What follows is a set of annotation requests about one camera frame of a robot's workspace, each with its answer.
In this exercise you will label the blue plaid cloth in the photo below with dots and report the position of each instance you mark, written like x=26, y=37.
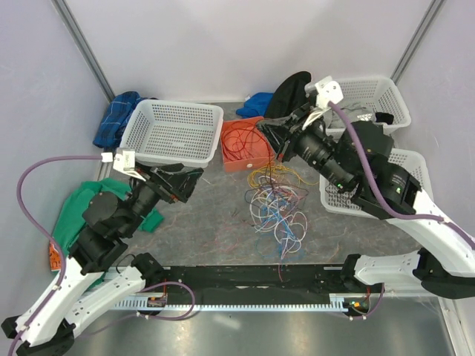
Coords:
x=115, y=119

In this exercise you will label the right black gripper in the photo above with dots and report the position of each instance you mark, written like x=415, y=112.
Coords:
x=283, y=132

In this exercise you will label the grey adidas garment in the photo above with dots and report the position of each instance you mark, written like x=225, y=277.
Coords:
x=356, y=112

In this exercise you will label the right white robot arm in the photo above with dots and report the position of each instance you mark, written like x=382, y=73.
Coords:
x=358, y=163

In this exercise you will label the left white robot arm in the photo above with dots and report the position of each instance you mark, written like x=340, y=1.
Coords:
x=63, y=311

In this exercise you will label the orange square box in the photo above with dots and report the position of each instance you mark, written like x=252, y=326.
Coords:
x=243, y=146

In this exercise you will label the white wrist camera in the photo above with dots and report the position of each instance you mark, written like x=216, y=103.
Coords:
x=123, y=161
x=326, y=90

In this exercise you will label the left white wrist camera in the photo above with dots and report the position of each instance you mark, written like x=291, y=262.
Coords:
x=123, y=161

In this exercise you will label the far right white basket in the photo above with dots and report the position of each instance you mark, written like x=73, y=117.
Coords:
x=379, y=93

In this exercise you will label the bright blue cloth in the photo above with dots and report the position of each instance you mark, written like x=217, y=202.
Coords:
x=255, y=105

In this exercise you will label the left white plastic basket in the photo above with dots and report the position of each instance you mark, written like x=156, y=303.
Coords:
x=164, y=132

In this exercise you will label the green shirt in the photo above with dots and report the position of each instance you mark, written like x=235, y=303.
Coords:
x=70, y=221

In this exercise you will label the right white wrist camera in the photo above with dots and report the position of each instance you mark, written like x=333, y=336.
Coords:
x=326, y=90

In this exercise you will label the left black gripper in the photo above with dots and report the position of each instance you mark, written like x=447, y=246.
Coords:
x=174, y=182

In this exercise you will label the near right white basket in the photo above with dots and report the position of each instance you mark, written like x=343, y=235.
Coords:
x=337, y=203

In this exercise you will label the black bucket hat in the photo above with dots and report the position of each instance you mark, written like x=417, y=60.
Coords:
x=289, y=96

